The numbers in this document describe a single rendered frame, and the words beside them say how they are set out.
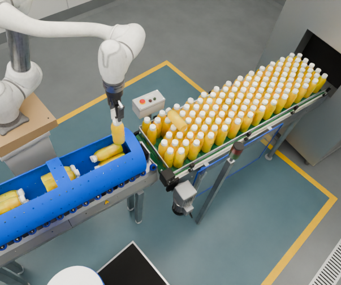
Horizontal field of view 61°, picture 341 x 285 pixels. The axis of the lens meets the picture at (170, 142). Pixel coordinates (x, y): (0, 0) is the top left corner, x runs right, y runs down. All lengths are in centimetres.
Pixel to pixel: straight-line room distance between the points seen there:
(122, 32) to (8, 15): 42
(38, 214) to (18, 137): 55
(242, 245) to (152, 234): 79
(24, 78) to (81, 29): 66
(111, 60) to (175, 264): 192
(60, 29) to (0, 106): 68
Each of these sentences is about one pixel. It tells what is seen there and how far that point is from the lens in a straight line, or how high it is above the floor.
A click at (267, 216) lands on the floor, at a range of 298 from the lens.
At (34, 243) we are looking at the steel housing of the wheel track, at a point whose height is 86.
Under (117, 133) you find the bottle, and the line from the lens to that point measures 147.
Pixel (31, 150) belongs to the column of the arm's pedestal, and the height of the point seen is 90.
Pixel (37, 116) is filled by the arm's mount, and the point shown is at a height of 108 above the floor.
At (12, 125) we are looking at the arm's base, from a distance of 195.
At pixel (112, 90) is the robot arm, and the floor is 169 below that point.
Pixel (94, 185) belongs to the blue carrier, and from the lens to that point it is 157.
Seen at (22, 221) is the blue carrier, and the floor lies 116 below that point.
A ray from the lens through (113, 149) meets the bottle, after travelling 171.
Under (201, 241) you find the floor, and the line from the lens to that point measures 271.
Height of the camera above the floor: 256
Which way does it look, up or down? 55 degrees down
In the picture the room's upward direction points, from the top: 11 degrees clockwise
